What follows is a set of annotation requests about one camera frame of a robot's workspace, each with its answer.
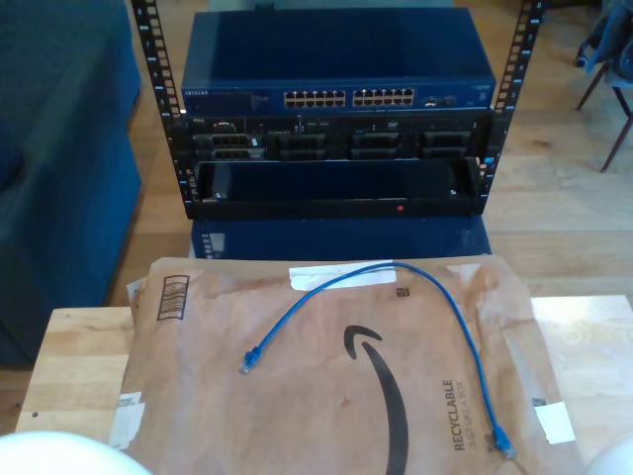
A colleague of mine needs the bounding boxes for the black rack server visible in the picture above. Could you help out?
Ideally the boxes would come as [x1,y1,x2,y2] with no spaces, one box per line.
[190,114,489,162]

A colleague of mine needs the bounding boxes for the blue device under rack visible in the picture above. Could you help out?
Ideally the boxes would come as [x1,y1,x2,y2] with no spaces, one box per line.
[190,216,494,261]

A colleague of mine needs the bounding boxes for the chair with dark red legs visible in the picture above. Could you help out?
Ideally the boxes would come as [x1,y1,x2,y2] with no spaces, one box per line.
[573,0,633,174]

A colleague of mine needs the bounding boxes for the blue network switch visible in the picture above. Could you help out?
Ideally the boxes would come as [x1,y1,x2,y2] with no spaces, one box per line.
[180,8,497,118]

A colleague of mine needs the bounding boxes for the black rack frame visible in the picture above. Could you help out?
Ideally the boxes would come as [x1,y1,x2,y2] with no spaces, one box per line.
[129,0,548,222]

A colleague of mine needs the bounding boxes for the blue network cable clear plugs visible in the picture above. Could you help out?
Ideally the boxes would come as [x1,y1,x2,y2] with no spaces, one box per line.
[238,261,518,460]

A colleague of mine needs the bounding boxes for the blue sofa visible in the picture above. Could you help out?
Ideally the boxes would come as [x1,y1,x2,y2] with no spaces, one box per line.
[0,0,144,370]

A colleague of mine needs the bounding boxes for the brown paper mailer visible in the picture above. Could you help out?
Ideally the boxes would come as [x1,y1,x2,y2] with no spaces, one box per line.
[103,255,588,475]

